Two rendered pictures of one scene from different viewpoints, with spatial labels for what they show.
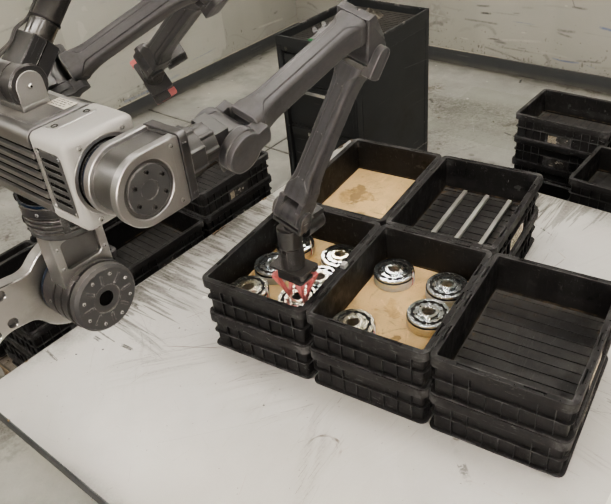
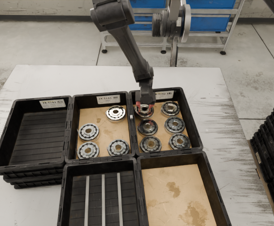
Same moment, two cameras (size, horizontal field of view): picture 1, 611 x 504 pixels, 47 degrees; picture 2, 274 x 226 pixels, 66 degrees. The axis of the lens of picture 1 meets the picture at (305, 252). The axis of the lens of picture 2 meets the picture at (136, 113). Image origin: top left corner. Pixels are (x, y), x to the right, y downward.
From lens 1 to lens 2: 192 cm
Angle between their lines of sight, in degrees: 86
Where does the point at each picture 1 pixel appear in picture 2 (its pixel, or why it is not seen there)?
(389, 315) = (107, 130)
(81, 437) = (176, 72)
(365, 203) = (181, 209)
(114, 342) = (209, 97)
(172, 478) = not seen: hidden behind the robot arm
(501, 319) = (58, 151)
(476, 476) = not seen: hidden behind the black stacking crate
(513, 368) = (47, 130)
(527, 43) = not seen: outside the picture
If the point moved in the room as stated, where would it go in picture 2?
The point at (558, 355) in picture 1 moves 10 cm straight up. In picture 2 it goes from (29, 144) to (21, 133)
